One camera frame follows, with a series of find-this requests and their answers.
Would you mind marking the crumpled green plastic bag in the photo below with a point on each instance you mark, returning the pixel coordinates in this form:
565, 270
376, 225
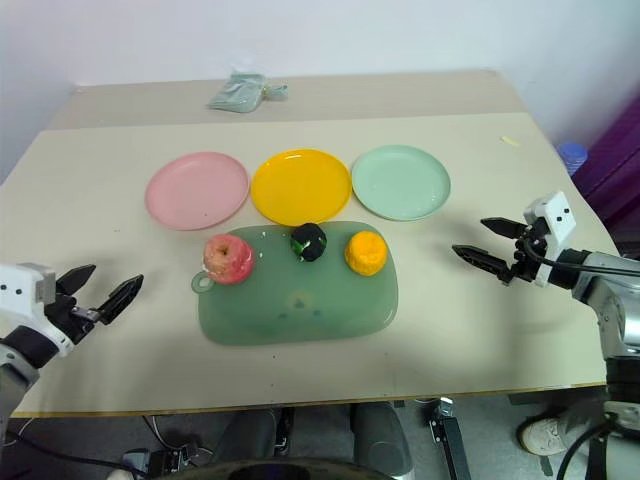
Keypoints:
240, 93

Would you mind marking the light green round plate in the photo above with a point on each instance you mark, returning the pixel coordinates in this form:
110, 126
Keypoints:
400, 182

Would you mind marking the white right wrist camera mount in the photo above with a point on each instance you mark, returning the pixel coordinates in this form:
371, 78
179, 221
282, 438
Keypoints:
554, 225

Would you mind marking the yellow round plate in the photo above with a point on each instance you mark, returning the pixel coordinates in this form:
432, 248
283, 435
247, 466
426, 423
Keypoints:
300, 185

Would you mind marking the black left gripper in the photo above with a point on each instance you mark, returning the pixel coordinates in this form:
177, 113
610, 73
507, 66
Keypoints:
67, 316

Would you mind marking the dark green vegetable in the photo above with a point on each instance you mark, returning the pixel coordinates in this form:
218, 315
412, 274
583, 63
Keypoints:
308, 242

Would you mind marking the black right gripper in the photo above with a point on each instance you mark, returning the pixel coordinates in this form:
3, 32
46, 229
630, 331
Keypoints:
526, 256

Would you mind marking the pink round plate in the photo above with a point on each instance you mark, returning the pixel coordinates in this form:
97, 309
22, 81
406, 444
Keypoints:
197, 190

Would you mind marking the purple fabric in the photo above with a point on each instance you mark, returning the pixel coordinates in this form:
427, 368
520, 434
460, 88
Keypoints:
612, 165

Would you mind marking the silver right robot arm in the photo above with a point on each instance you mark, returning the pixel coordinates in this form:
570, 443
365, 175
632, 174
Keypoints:
612, 320

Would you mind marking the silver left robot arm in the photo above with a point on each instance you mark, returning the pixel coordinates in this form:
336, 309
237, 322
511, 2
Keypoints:
12, 367

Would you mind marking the black table leg bracket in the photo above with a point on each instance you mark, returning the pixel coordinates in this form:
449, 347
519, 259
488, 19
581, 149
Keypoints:
445, 435

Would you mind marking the orange tangerine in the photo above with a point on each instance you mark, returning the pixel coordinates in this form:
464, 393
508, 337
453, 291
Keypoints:
366, 252

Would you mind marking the red apple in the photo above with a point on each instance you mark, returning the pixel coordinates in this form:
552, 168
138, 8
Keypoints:
229, 259

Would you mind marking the green translucent cutting board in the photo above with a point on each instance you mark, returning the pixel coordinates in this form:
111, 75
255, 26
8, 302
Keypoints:
310, 305

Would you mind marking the dark rounded robot leg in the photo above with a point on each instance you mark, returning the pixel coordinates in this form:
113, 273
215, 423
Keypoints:
379, 435

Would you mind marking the white sneaker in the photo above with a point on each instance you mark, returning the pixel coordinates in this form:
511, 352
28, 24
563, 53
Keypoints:
542, 434

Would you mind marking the blue capped water bottle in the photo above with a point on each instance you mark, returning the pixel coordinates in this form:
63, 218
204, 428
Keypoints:
573, 157

